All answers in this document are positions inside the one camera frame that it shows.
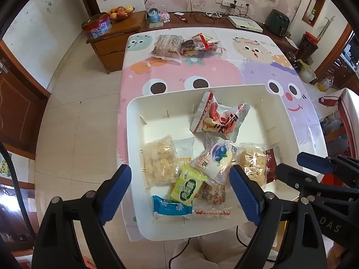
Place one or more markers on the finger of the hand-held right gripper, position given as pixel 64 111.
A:
pixel 291 173
pixel 311 159

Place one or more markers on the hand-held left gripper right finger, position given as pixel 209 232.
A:
pixel 244 193

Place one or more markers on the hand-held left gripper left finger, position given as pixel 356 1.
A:
pixel 117 193

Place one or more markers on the brown chocolate packet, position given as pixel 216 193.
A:
pixel 270 165

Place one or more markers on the clear nut packet red print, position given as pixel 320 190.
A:
pixel 214 194

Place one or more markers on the golden rice cracker packet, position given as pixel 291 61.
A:
pixel 252 161

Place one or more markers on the white pastry packet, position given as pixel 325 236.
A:
pixel 217 157

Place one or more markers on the pale rice cracker packet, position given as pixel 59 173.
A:
pixel 160 162

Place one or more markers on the blue snack packet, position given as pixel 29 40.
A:
pixel 171 208

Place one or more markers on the green snack packet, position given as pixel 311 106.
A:
pixel 188 187

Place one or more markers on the white and orange oat packet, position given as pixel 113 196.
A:
pixel 186 150

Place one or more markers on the red and silver snack bag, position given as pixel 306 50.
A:
pixel 213 117

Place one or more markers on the white plastic tray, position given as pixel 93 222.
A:
pixel 157 120

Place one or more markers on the clear bag of assorted snacks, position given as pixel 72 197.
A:
pixel 207 44

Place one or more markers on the person's light trousers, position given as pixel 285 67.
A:
pixel 202 252

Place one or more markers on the glass jar yellow lid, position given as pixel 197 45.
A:
pixel 325 84

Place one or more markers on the white and yellow jug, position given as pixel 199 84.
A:
pixel 307 74

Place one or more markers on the wooden display cabinet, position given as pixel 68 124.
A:
pixel 339 70

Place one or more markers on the dark ceramic jar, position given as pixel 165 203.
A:
pixel 293 59

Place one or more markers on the dark red patterned bin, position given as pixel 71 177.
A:
pixel 307 47

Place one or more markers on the cartoon printed tablecloth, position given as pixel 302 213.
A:
pixel 174 72

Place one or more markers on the brown wooden door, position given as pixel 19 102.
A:
pixel 16 103

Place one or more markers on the dark green air fryer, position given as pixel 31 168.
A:
pixel 277 22

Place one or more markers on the white set-top box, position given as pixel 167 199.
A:
pixel 244 22

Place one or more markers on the large clear biscuit bag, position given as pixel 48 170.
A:
pixel 165 46

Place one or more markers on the dark brown snack packet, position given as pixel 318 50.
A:
pixel 188 44

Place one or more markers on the wooden sideboard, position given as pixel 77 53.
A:
pixel 123 30

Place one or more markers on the red round tin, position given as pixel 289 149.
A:
pixel 96 28

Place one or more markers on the fruit basket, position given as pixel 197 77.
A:
pixel 120 16

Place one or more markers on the blue snow globe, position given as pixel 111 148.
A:
pixel 153 18

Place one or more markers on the red apple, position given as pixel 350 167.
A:
pixel 121 12

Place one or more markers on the pink toy figure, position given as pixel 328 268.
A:
pixel 166 18

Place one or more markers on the yellow pear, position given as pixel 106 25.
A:
pixel 129 8

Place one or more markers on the wooden framed wall niche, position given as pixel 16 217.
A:
pixel 312 8

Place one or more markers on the white wall power strip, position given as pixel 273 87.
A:
pixel 224 0

